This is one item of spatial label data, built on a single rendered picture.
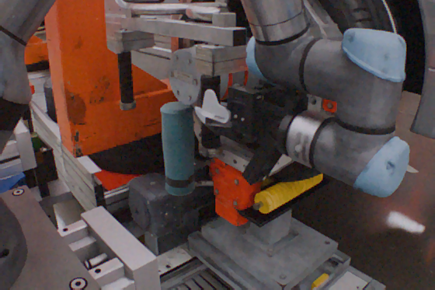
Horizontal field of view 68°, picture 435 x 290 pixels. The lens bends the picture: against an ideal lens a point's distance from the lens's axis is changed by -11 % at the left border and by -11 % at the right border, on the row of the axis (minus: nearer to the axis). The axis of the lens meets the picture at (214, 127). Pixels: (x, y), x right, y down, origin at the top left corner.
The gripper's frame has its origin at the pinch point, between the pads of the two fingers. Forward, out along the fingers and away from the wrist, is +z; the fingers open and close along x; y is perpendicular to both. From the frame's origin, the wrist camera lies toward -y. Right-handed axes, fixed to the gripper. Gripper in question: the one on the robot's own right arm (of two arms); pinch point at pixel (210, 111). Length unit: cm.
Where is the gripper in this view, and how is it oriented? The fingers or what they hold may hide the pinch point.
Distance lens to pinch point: 65.0
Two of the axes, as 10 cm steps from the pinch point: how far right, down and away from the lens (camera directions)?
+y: 0.0, -9.3, -3.8
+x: -7.7, 2.4, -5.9
